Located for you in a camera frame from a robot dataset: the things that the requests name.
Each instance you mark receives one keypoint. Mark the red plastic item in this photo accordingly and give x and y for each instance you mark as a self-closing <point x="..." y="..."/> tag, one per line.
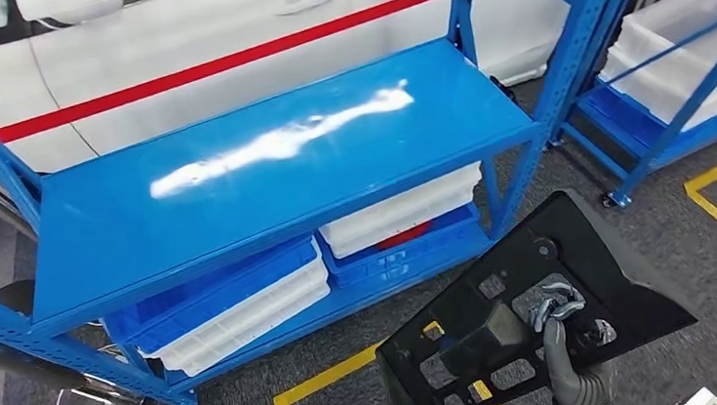
<point x="403" y="236"/>

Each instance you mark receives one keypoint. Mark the black plastic car part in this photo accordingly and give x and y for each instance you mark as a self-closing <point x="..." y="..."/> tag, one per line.
<point x="595" y="239"/>

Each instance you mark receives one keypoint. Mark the blue metal shelf rack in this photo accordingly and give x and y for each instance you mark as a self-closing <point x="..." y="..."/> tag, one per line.
<point x="266" y="189"/>
<point x="611" y="120"/>

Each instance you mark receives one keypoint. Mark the blue plastic crate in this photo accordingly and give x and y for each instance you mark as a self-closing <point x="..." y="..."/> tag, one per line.
<point x="403" y="265"/>
<point x="210" y="292"/>

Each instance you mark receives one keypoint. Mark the white grid plastic crate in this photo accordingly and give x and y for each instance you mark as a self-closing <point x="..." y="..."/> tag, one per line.
<point x="664" y="64"/>
<point x="398" y="214"/>
<point x="246" y="327"/>

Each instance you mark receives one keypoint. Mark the dark round floor base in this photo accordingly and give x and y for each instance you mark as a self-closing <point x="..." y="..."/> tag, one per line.
<point x="13" y="299"/>

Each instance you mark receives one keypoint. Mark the yellow floor tape square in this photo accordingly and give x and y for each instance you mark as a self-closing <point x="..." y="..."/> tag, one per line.
<point x="328" y="372"/>

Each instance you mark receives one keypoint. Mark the white car with red stripe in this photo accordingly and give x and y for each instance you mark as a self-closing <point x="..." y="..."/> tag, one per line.
<point x="188" y="41"/>

